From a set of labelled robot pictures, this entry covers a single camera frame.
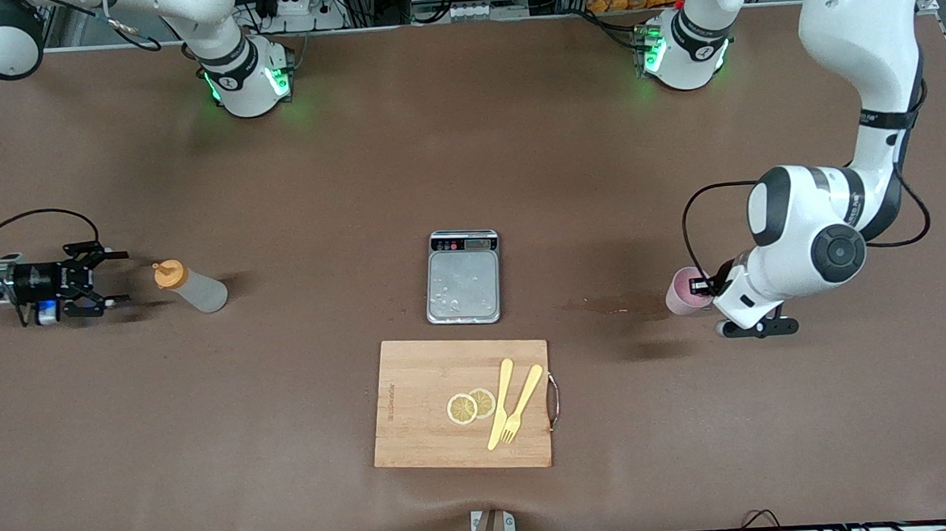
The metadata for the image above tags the pink plastic cup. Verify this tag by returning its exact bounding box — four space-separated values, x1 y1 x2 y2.
665 266 716 318

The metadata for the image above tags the orange-capped clear sauce bottle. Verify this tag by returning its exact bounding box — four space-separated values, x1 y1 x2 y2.
152 256 230 317

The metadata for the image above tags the brown table cover mat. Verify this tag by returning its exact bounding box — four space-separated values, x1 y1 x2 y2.
0 0 946 531

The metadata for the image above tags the yellow plastic fork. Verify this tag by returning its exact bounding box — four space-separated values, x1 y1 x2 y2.
496 364 548 445

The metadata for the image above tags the yellow plastic knife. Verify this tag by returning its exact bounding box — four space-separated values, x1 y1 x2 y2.
482 358 519 452

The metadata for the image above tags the silver digital kitchen scale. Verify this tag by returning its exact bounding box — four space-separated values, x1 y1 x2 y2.
422 228 505 328

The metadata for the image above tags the yellow lemon slice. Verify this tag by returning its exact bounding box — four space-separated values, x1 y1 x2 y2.
446 392 479 426
467 386 497 420

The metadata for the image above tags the wooden cutting board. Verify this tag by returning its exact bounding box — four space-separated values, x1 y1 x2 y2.
368 331 564 477

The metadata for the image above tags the white power strip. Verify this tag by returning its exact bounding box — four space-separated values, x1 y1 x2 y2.
260 0 348 35

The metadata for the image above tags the white connector block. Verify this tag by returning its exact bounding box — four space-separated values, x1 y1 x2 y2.
450 0 530 23

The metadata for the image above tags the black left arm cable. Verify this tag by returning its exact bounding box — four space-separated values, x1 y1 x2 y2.
674 54 935 284

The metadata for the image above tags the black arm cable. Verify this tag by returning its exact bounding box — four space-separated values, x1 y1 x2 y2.
0 206 103 271
674 54 935 284

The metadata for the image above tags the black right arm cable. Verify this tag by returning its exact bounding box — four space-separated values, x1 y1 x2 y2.
0 206 103 271

